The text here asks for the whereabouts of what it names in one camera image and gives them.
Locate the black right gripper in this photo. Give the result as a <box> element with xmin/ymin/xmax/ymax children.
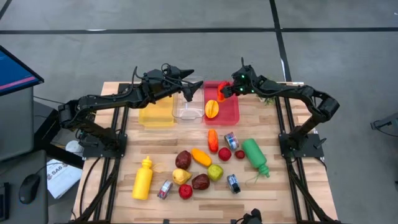
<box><xmin>223</xmin><ymin>63</ymin><xmax>267</xmax><ymax>99</ymax></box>

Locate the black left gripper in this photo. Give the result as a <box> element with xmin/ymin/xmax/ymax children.
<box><xmin>139</xmin><ymin>63</ymin><xmax>205</xmax><ymax>103</ymax></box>

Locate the red toy bell pepper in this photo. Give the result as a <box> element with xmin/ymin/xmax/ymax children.
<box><xmin>216</xmin><ymin>80</ymin><xmax>231</xmax><ymax>103</ymax></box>

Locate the yellow toy bell pepper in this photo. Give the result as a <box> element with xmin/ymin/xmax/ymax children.
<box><xmin>204</xmin><ymin>99</ymin><xmax>220</xmax><ymax>119</ymax></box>

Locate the tin can blue red label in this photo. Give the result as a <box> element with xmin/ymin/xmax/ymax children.
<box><xmin>223</xmin><ymin>131</ymin><xmax>240</xmax><ymax>151</ymax></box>

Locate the orange-red toy bell pepper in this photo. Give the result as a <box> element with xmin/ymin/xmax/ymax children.
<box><xmin>207</xmin><ymin>128</ymin><xmax>220</xmax><ymax>154</ymax></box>

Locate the green plastic squeeze bottle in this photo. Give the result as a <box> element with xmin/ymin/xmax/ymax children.
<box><xmin>241</xmin><ymin>138</ymin><xmax>271</xmax><ymax>184</ymax></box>

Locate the dark red wrinkled toy apple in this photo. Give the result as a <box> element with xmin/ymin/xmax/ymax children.
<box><xmin>175</xmin><ymin>150</ymin><xmax>193</xmax><ymax>170</ymax></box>
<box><xmin>191</xmin><ymin>173</ymin><xmax>211</xmax><ymax>191</ymax></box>

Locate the red translucent plastic bin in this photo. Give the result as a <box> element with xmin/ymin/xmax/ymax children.
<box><xmin>203</xmin><ymin>80</ymin><xmax>241</xmax><ymax>126</ymax></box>

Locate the clear plastic bin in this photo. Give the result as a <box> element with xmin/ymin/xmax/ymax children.
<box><xmin>172</xmin><ymin>75</ymin><xmax>206</xmax><ymax>124</ymax></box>

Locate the small potted green plant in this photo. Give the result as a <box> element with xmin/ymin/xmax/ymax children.
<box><xmin>256</xmin><ymin>93</ymin><xmax>278</xmax><ymax>106</ymax></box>

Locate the yellow translucent plastic bin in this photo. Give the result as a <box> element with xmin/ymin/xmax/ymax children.
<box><xmin>138</xmin><ymin>93</ymin><xmax>177</xmax><ymax>128</ymax></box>

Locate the orange-yellow toy bell pepper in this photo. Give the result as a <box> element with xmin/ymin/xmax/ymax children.
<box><xmin>190</xmin><ymin>147</ymin><xmax>213</xmax><ymax>168</ymax></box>

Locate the green toy apple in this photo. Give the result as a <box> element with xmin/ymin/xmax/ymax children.
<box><xmin>207</xmin><ymin>164</ymin><xmax>224</xmax><ymax>182</ymax></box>

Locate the tin can dark blue label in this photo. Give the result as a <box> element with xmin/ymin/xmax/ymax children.
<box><xmin>226</xmin><ymin>174</ymin><xmax>241</xmax><ymax>195</ymax></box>

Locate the yellow toy pear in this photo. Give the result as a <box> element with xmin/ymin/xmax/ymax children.
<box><xmin>172</xmin><ymin>167</ymin><xmax>193</xmax><ymax>186</ymax></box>

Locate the yellow plastic squeeze bottle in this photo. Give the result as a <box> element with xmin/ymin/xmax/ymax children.
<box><xmin>132</xmin><ymin>156</ymin><xmax>167</xmax><ymax>201</ymax></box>

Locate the tin can red white label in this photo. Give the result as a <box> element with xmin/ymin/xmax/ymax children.
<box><xmin>157</xmin><ymin>179</ymin><xmax>174</xmax><ymax>200</ymax></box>

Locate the white round roll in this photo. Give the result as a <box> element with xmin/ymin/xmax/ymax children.
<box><xmin>65</xmin><ymin>139</ymin><xmax>84</xmax><ymax>156</ymax></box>

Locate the white printed paper booklet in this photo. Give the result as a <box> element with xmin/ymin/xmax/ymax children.
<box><xmin>46</xmin><ymin>158</ymin><xmax>83</xmax><ymax>200</ymax></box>

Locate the large computer monitor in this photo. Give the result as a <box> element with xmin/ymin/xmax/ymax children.
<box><xmin>0</xmin><ymin>45</ymin><xmax>45</xmax><ymax>97</ymax></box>

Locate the grey cabinet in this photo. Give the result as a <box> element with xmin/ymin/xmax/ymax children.
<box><xmin>0</xmin><ymin>86</ymin><xmax>35</xmax><ymax>162</ymax></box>

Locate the black computer mouse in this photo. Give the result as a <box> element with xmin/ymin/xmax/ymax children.
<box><xmin>17</xmin><ymin>173</ymin><xmax>41</xmax><ymax>205</ymax></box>

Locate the dark side desk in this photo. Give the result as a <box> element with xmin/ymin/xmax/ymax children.
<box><xmin>0</xmin><ymin>149</ymin><xmax>49</xmax><ymax>224</ymax></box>

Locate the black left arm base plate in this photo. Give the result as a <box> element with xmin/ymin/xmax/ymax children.
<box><xmin>82</xmin><ymin>133</ymin><xmax>128</xmax><ymax>159</ymax></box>

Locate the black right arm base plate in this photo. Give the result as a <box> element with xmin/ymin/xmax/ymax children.
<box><xmin>278</xmin><ymin>133</ymin><xmax>325</xmax><ymax>159</ymax></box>

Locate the black aluminium table frame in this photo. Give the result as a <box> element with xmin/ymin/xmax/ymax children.
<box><xmin>67</xmin><ymin>82</ymin><xmax>343</xmax><ymax>224</ymax></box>

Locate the black floor cable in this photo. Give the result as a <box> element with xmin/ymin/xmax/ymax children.
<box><xmin>79</xmin><ymin>157</ymin><xmax>103</xmax><ymax>218</ymax></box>

